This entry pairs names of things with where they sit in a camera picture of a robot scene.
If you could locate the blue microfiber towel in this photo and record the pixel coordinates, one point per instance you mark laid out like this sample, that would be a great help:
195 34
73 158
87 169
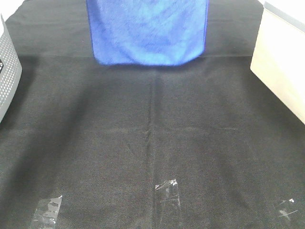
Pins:
147 32

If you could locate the black table cloth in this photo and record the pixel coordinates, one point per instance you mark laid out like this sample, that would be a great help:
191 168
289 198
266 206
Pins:
103 136

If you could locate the clear tape strip centre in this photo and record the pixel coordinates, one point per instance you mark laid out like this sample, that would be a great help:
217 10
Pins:
167 192

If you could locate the clear tape strip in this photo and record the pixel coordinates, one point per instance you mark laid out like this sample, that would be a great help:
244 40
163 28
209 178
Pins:
167 192
46 213
286 209

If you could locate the white box at right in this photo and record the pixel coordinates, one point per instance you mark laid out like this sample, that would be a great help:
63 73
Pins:
279 54

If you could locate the white perforated plastic basket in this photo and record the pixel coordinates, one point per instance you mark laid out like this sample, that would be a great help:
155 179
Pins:
10 70

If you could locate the clear tape strip left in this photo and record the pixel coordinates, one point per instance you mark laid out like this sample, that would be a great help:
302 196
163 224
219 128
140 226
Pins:
46 213

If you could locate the clear tape strip right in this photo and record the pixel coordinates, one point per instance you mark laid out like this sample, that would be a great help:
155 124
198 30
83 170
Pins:
286 209

